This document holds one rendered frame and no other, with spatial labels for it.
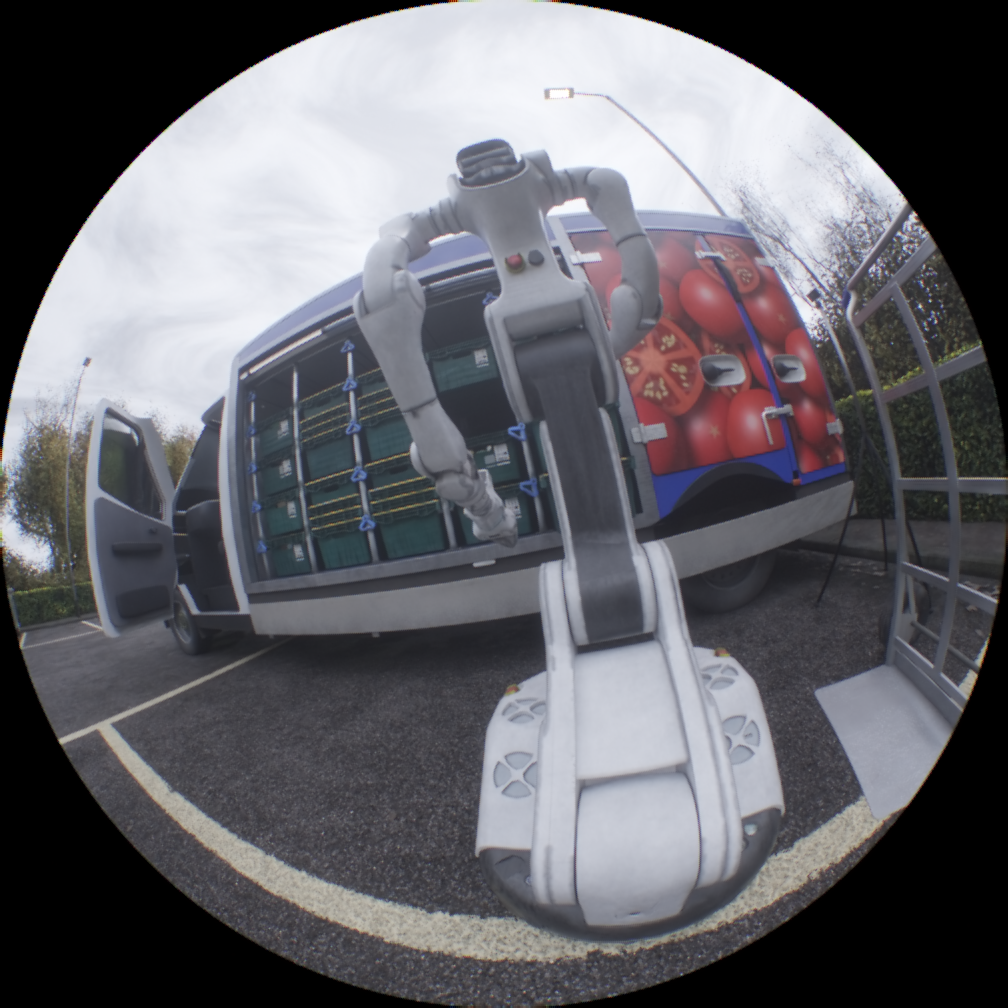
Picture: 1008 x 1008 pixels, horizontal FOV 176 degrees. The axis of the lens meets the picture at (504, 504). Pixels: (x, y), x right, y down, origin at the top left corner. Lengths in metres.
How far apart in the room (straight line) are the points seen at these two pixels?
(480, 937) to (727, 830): 0.52
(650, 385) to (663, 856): 1.59
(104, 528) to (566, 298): 2.97
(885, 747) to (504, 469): 1.84
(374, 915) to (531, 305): 1.25
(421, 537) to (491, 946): 1.65
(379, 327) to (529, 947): 1.08
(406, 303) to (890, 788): 1.35
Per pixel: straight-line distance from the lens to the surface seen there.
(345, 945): 0.90
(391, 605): 1.67
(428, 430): 0.52
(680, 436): 1.59
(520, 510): 1.59
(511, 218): 0.70
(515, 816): 0.65
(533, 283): 0.63
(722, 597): 1.88
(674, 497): 1.55
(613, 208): 0.78
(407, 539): 1.74
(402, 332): 0.50
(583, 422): 0.54
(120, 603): 2.89
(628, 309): 0.74
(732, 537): 1.71
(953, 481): 1.03
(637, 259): 0.74
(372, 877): 0.96
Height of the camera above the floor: 0.76
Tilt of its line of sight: 2 degrees up
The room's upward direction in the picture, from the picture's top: 12 degrees counter-clockwise
